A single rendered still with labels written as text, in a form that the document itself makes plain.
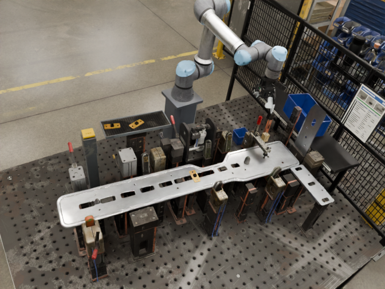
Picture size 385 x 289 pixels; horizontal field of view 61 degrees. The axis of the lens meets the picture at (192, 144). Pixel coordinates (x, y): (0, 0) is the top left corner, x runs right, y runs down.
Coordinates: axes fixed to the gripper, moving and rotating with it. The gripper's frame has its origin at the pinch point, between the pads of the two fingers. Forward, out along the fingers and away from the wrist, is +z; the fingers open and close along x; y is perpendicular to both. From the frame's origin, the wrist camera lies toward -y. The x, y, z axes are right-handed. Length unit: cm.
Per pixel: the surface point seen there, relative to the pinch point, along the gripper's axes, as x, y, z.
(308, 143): 18.9, -26.6, 19.7
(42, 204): -17, 126, 59
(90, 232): 33, 107, 23
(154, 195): 19, 72, 29
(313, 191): 45, -13, 29
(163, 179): 10, 64, 29
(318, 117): 17.4, -26.6, 1.2
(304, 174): 33.4, -15.9, 29.0
